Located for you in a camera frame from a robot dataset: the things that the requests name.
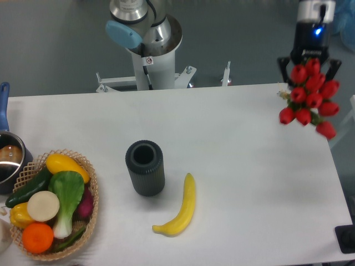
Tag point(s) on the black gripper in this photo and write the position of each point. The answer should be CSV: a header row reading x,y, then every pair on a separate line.
x,y
311,41

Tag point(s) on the red tulip bouquet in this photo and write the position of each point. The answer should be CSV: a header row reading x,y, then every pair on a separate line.
x,y
310,101

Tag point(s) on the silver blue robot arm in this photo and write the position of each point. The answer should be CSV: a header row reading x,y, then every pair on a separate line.
x,y
146,29

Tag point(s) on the blue plastic bag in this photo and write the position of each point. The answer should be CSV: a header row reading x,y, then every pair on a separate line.
x,y
343,22

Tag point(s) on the black device at edge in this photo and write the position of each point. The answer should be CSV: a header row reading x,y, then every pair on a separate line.
x,y
345,238

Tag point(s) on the dark grey ribbed vase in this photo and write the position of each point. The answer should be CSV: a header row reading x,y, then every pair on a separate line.
x,y
145,163

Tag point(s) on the yellow banana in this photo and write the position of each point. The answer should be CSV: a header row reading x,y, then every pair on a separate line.
x,y
178,224

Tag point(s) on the purple red onion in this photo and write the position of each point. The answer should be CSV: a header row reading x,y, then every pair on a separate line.
x,y
85,208

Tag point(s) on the green bok choy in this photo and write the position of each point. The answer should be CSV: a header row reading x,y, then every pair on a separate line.
x,y
68,186

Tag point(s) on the yellow squash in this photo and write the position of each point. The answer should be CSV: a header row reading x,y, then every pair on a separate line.
x,y
56,163

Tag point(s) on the green chili pepper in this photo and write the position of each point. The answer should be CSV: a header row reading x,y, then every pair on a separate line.
x,y
70,241

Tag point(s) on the dark green cucumber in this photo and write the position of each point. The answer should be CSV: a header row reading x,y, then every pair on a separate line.
x,y
38,183

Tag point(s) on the white round radish slice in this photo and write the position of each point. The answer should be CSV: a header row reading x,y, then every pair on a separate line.
x,y
43,206

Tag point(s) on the orange fruit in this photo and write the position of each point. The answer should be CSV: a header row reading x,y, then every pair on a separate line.
x,y
37,238

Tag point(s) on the yellow bell pepper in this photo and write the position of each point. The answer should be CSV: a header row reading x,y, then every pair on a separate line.
x,y
20,217

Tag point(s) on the small garlic piece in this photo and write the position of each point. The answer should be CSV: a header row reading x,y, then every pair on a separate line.
x,y
3,211

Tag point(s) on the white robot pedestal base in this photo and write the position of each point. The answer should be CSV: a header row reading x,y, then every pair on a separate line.
x,y
153,57

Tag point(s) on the blue handled saucepan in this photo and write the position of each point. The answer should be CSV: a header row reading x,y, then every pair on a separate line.
x,y
14,154

